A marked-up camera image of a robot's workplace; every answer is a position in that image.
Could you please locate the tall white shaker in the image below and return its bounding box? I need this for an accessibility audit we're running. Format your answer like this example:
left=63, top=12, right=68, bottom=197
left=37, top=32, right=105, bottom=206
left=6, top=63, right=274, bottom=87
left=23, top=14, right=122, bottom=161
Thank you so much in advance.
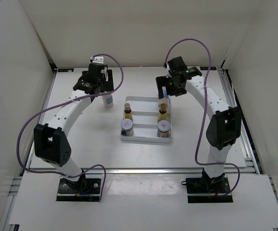
left=102, top=94, right=114, bottom=108
left=158, top=86, right=170, bottom=109

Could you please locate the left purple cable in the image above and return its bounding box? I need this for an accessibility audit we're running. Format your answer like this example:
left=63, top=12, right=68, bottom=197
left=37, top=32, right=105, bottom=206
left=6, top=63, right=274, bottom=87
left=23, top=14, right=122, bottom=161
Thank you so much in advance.
left=16, top=54, right=125, bottom=202

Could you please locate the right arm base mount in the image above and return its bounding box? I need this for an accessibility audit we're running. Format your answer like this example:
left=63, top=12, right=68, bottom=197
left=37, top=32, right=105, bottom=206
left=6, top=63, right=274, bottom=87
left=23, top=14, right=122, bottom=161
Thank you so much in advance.
left=181, top=177, right=233, bottom=204

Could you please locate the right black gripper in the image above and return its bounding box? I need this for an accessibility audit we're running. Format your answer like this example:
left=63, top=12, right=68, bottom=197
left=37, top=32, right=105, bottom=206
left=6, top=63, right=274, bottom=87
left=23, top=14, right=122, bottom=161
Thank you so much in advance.
left=156, top=75, right=187, bottom=100

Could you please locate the white divided organizer tray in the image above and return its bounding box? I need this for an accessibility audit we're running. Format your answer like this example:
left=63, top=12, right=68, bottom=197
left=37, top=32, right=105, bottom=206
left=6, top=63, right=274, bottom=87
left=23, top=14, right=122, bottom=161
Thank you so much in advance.
left=121, top=96, right=173, bottom=143

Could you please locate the short spice jar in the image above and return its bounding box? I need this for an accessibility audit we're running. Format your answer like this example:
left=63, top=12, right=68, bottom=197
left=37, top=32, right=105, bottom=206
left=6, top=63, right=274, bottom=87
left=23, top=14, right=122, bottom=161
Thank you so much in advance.
left=157, top=120, right=171, bottom=138
left=121, top=119, right=134, bottom=136

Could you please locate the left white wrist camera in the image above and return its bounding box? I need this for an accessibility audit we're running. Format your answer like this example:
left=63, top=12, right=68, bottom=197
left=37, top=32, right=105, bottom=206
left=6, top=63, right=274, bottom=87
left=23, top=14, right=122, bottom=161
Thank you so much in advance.
left=90, top=56, right=104, bottom=64

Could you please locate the aluminium front rail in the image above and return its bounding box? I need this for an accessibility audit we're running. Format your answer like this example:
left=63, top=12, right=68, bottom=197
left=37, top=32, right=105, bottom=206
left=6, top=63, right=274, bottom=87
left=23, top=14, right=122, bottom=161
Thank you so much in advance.
left=28, top=167, right=206, bottom=174

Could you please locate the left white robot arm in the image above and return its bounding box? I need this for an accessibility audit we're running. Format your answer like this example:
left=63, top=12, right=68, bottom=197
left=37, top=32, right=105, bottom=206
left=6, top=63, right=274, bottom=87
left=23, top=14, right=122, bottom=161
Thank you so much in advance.
left=34, top=61, right=114, bottom=193

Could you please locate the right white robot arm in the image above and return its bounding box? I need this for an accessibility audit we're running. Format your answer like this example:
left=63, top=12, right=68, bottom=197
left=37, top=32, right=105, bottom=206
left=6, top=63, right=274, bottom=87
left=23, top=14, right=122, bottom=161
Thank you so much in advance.
left=156, top=56, right=241, bottom=193

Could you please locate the yellow label bottle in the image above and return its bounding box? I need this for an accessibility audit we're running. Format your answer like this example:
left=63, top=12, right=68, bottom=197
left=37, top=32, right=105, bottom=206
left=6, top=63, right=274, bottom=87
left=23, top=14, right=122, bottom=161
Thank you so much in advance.
left=124, top=103, right=133, bottom=121
left=157, top=108, right=167, bottom=122

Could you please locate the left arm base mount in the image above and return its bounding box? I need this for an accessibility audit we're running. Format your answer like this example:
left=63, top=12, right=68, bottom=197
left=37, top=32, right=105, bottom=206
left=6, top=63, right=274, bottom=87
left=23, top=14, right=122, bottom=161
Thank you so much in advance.
left=56, top=178, right=102, bottom=202

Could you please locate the purple cable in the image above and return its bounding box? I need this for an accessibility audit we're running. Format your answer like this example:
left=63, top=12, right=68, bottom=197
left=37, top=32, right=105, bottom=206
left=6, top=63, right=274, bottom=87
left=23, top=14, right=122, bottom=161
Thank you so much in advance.
left=16, top=54, right=125, bottom=202
left=163, top=38, right=240, bottom=197

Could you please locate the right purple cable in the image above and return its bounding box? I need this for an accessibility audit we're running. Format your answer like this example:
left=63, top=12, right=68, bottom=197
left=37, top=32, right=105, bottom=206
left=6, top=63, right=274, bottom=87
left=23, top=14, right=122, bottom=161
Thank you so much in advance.
left=163, top=38, right=240, bottom=197

